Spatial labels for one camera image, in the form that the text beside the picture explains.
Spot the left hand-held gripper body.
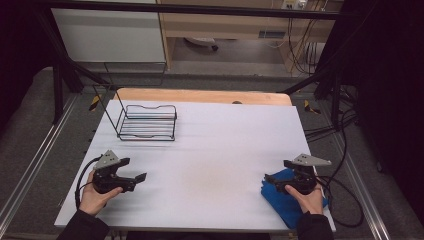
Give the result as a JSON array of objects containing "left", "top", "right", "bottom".
[{"left": 92, "top": 149, "right": 138, "bottom": 195}]

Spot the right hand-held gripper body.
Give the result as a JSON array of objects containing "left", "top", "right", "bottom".
[{"left": 283, "top": 153, "right": 333, "bottom": 196}]

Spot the blue towel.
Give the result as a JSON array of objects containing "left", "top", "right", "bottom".
[{"left": 260, "top": 168, "right": 329, "bottom": 230}]

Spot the black wire towel rack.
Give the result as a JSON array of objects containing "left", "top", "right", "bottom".
[{"left": 92, "top": 61, "right": 178, "bottom": 142}]

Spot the person's left hand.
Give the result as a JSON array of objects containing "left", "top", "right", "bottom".
[{"left": 78, "top": 179, "right": 124, "bottom": 217}]

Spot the person's right hand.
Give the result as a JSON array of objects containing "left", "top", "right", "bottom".
[{"left": 284, "top": 184, "right": 325, "bottom": 215}]

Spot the yellow black tape marker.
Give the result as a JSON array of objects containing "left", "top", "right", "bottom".
[
  {"left": 88, "top": 94, "right": 101, "bottom": 112},
  {"left": 303, "top": 99, "right": 322, "bottom": 115}
]

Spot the wooden board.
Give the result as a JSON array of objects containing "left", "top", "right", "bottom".
[{"left": 113, "top": 87, "right": 293, "bottom": 107}]

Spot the white cabinet panel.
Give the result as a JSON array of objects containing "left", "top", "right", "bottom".
[{"left": 51, "top": 7, "right": 167, "bottom": 64}]

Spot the black curtain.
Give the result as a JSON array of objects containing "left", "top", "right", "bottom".
[
  {"left": 0, "top": 0, "right": 56, "bottom": 126},
  {"left": 314, "top": 0, "right": 424, "bottom": 229}
]

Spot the office chair base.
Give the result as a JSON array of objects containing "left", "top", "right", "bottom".
[{"left": 183, "top": 36, "right": 220, "bottom": 52}]

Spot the light wooden desk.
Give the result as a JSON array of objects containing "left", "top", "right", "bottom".
[{"left": 156, "top": 0, "right": 344, "bottom": 73}]

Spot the white power strip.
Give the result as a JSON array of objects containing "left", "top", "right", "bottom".
[{"left": 281, "top": 0, "right": 308, "bottom": 10}]

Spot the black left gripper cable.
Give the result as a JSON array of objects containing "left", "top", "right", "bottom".
[{"left": 74, "top": 154, "right": 103, "bottom": 211}]

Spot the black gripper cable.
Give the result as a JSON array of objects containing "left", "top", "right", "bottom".
[
  {"left": 74, "top": 154, "right": 103, "bottom": 211},
  {"left": 313, "top": 175, "right": 365, "bottom": 229}
]

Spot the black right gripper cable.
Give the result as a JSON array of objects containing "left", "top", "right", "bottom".
[{"left": 313, "top": 175, "right": 365, "bottom": 229}]

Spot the black floor cables bundle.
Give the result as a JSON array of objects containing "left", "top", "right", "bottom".
[{"left": 304, "top": 84, "right": 360, "bottom": 143}]

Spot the aluminium floor rail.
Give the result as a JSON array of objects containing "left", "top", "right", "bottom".
[
  {"left": 0, "top": 94, "right": 79, "bottom": 229},
  {"left": 329, "top": 129, "right": 391, "bottom": 240}
]

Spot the hanging black cables bundle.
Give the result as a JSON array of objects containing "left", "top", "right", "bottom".
[{"left": 287, "top": 18, "right": 327, "bottom": 76}]

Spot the black metal frame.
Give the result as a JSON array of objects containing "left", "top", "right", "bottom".
[{"left": 33, "top": 0, "right": 364, "bottom": 129}]

